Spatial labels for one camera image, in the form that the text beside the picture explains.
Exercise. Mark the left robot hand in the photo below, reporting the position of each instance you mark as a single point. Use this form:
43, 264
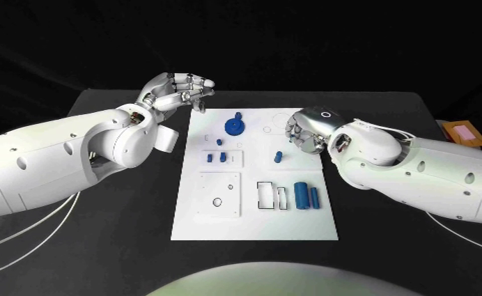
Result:
176, 89

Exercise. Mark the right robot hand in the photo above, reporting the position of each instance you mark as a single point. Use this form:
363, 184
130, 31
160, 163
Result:
311, 126

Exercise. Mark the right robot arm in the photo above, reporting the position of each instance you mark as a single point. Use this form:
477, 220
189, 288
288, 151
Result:
414, 165

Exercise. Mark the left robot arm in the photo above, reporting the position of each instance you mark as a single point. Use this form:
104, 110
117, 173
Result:
56, 149

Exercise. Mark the white task board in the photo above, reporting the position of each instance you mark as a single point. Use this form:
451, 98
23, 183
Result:
252, 175

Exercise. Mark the blue gear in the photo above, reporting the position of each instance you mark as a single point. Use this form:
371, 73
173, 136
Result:
234, 125

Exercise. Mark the blue plug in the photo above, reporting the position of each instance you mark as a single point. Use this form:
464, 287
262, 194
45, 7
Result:
222, 157

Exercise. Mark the thick blue cylinder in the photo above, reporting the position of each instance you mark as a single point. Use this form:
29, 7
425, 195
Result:
301, 195

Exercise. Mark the small blue block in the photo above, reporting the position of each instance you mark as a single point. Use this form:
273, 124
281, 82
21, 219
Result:
209, 157

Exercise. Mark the thin blue cylinder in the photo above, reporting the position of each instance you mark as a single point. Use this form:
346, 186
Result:
314, 198

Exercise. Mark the orange box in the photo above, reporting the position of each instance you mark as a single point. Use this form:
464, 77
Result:
463, 132

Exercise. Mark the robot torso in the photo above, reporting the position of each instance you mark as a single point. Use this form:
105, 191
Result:
286, 281

